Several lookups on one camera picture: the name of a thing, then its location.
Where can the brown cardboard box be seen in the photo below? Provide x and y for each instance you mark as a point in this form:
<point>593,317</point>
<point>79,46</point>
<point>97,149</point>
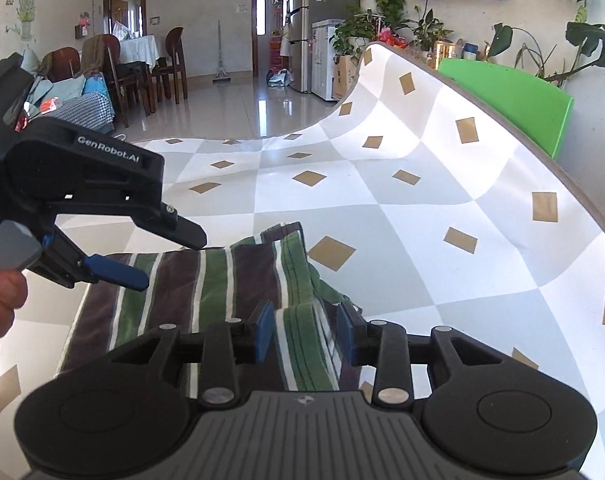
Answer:
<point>345,74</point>

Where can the white refrigerator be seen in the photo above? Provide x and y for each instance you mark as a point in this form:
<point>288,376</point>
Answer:
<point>311,24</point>

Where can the plastic bag on floor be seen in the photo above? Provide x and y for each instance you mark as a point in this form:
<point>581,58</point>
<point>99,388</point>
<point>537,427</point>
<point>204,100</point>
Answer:
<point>279,78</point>

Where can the checkered fabric sofa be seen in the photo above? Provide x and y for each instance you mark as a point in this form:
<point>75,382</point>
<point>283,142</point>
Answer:
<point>92,111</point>

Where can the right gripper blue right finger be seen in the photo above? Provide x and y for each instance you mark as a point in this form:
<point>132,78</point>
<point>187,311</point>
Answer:
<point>382,345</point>

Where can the green plastic object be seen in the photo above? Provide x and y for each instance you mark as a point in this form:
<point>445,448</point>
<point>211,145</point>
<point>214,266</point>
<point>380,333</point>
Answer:
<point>533,105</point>

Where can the dark wooden dining chair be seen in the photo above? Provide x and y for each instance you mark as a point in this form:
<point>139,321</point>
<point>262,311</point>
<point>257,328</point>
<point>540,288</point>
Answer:
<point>148,79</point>

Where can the fruit pile on counter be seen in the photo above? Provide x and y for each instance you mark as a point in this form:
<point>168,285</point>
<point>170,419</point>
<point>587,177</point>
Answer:
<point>387,36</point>

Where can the checkered diamond pattern tablecloth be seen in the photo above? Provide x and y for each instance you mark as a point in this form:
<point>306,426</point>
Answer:
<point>420,207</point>

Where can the green potted plant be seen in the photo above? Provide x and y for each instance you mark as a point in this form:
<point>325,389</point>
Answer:
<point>368,17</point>

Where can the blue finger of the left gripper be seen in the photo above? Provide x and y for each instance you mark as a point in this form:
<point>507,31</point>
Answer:
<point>165,221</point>
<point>62,262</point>

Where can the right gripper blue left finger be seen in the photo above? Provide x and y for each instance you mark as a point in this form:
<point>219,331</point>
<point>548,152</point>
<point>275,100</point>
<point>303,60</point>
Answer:
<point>229,345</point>

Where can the green brown striped shirt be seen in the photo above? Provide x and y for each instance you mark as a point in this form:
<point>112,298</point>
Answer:
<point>222,299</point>

